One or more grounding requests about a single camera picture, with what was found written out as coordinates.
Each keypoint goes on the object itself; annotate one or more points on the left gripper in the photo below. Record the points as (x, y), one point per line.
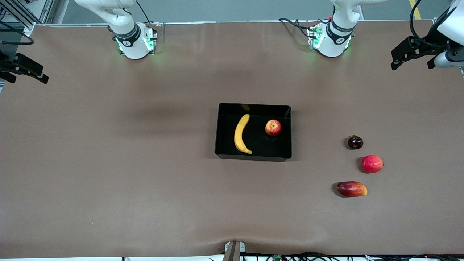
(431, 44)

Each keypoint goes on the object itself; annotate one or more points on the brown table mat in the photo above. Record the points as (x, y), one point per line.
(108, 181)

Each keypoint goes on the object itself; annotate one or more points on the dark purple mangosteen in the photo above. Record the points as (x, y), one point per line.
(355, 143)

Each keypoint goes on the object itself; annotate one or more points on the black plastic box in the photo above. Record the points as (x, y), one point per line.
(261, 145)

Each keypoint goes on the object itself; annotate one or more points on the aluminium frame profile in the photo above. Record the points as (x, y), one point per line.
(18, 12)

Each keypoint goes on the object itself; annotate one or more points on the red peach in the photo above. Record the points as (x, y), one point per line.
(372, 164)

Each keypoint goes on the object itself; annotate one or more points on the red yellow mango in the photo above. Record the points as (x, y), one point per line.
(351, 189)

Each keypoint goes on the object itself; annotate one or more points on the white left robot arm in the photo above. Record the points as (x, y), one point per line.
(337, 40)

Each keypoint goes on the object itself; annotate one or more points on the silver table edge rail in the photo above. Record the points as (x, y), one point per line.
(217, 22)

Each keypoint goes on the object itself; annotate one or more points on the metal table clamp bracket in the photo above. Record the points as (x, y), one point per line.
(233, 252)

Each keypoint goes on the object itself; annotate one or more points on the yellow banana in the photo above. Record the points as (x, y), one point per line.
(238, 136)

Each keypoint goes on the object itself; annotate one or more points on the small red yellow apple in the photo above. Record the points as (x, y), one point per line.
(273, 127)

